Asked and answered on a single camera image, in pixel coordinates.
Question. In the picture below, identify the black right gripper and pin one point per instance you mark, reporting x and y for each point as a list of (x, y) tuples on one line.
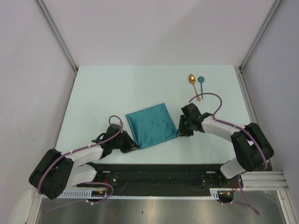
[(181, 131)]

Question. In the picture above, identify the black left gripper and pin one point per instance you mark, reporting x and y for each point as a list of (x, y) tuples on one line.
[(130, 144)]

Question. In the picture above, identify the teal satin napkin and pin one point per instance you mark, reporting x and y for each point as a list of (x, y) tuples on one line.
[(152, 126)]

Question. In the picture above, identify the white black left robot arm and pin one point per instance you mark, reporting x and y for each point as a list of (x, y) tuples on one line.
[(57, 171)]

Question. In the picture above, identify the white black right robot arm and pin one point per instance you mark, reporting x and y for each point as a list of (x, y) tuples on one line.
[(251, 147)]

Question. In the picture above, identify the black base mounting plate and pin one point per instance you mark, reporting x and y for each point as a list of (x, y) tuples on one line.
[(159, 180)]

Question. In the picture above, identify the gold metal spoon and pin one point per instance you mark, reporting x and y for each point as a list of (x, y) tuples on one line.
[(192, 81)]

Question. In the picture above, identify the teal plastic spoon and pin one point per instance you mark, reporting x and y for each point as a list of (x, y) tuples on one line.
[(201, 81)]

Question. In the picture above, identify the right aluminium side rail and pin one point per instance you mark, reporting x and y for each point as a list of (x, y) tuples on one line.
[(246, 95)]

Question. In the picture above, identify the white slotted cable duct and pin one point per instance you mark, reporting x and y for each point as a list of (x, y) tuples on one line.
[(87, 194)]

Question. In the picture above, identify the aluminium front frame rail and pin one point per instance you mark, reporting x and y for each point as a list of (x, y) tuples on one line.
[(266, 180)]

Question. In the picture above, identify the right aluminium corner post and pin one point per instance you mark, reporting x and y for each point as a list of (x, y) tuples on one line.
[(261, 32)]

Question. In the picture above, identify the aluminium corner post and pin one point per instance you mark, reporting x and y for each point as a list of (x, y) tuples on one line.
[(261, 32), (56, 33)]

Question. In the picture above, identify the left aluminium corner post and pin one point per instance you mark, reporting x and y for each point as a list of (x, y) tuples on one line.
[(56, 33)]

